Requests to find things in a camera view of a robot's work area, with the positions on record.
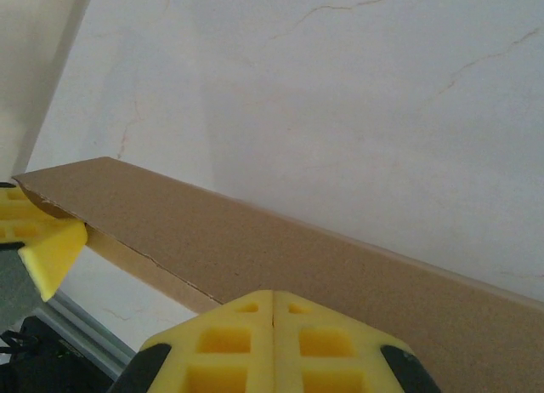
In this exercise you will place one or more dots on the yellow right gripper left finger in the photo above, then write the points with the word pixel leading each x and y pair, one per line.
pixel 229 354

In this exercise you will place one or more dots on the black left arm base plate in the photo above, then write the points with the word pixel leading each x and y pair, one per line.
pixel 51 363

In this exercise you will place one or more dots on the brown cardboard box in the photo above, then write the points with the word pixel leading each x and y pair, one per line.
pixel 255 240

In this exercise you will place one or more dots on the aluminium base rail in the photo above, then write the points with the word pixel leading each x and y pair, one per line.
pixel 81 320

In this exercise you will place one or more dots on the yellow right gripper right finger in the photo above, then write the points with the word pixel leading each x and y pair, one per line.
pixel 323 354

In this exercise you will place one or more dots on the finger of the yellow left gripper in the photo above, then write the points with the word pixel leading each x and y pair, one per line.
pixel 25 227
pixel 51 265

